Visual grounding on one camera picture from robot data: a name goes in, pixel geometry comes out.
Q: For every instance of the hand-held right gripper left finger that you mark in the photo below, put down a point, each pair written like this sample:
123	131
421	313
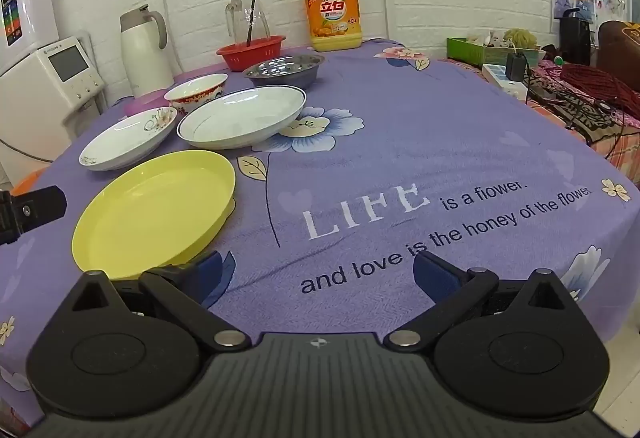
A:
210	273

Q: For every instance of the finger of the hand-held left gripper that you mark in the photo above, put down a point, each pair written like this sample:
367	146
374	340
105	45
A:
35	208

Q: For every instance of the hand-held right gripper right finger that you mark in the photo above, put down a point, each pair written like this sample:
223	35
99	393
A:
435	275

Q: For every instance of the yellow plastic plate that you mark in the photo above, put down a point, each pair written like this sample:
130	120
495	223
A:
150	213

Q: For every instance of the white floral plate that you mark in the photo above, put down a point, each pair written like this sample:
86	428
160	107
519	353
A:
125	138

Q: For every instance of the white blue-rimmed plate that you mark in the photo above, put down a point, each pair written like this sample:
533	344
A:
240	115

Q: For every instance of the white red-patterned bowl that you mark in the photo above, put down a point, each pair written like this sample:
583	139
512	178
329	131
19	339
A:
195	95

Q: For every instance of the steel bowl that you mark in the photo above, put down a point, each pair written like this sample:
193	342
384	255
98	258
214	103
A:
285	68

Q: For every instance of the white appliance with screen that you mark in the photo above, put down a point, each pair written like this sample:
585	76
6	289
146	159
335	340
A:
40	108

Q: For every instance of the purple floral tablecloth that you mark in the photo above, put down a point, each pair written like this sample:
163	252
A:
400	143

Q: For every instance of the purple plastic bowl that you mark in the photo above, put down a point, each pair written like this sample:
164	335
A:
142	104

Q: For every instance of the white thermos jug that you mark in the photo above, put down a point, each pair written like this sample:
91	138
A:
145	53

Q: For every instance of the white water purifier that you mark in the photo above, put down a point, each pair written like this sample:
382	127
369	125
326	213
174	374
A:
30	18

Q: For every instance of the white power strip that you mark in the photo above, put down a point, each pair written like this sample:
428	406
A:
500	80

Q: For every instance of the beige black patterned cloth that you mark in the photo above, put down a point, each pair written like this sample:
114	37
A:
585	120

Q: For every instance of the red plastic basin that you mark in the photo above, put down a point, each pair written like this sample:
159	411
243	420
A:
250	57

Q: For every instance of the black power adapter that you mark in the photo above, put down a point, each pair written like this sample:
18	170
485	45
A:
515	67

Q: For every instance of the green box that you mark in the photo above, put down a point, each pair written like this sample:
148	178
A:
470	50

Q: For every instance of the red knitted cloth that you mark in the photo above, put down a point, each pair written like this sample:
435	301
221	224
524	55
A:
600	85

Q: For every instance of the glass pitcher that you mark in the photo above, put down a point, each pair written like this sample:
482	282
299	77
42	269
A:
239	18

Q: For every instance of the black stirring stick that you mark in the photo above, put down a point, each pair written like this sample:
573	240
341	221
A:
253	8

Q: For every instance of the black kettle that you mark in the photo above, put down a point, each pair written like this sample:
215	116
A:
575	38

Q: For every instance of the yellow detergent bottle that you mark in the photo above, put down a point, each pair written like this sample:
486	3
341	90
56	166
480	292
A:
330	18

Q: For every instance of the brown bag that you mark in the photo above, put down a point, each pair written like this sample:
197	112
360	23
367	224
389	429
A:
620	53

